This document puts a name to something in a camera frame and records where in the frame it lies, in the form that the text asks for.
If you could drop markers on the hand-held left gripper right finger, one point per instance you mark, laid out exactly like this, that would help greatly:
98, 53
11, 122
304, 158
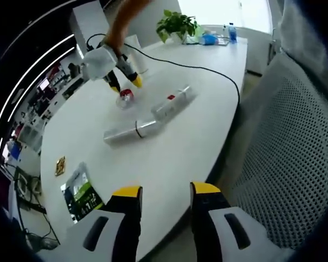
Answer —
207, 218

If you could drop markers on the slim silver skincare bottle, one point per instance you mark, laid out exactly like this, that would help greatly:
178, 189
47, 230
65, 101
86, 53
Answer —
120, 135

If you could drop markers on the blue storage box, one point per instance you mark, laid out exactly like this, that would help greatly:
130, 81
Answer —
13, 151

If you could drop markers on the blue plastic bag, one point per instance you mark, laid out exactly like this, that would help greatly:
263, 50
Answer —
210, 39

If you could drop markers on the small bright monitor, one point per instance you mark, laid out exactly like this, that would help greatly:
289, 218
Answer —
44, 84

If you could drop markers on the blue plastic bottle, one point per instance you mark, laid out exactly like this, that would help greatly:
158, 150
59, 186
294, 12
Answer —
233, 34

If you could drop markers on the thin ceiling light strip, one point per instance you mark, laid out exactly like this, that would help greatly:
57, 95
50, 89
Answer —
67, 38
68, 51

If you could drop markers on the potted green plant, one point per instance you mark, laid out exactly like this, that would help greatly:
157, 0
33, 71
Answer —
175, 23

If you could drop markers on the white skincare tube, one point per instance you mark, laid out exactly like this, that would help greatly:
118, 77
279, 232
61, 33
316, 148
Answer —
140, 54

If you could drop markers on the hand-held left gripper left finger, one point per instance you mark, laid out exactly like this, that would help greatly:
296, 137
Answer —
125, 218

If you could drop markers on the square clear-cap skincare bottle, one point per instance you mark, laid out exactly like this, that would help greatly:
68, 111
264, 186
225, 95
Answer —
166, 109

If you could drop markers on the gold skincare sachet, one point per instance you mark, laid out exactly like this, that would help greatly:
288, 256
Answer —
60, 166

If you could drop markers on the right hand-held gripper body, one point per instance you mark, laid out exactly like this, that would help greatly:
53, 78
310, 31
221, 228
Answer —
99, 62

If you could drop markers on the grey mesh office chair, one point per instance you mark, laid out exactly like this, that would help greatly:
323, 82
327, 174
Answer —
289, 136

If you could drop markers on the red-collar pump skincare bottle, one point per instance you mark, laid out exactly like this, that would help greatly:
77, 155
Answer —
125, 94

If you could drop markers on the green skincare sachet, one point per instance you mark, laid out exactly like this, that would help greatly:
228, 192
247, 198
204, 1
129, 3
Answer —
82, 193

